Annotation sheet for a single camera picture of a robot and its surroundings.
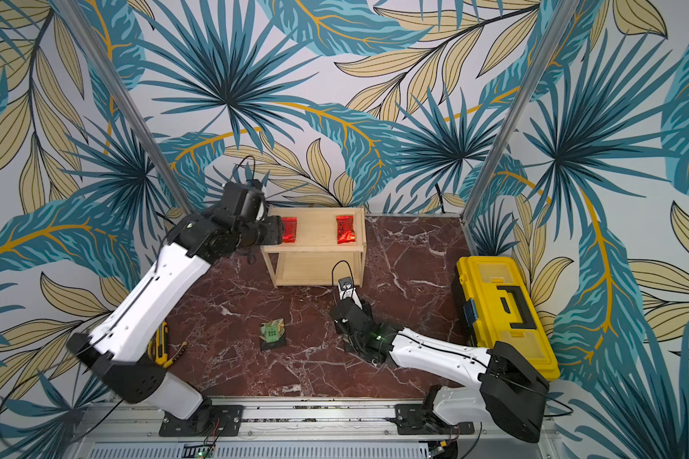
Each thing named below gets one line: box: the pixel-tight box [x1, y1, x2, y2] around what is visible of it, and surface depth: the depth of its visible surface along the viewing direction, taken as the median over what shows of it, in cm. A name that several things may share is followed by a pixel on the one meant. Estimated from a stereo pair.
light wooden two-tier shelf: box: [260, 205, 368, 289], surface depth 91 cm
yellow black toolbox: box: [450, 256, 561, 381], surface depth 79 cm
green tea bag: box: [259, 317, 286, 344], surface depth 90 cm
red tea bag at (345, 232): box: [335, 215, 356, 244], surface depth 87 cm
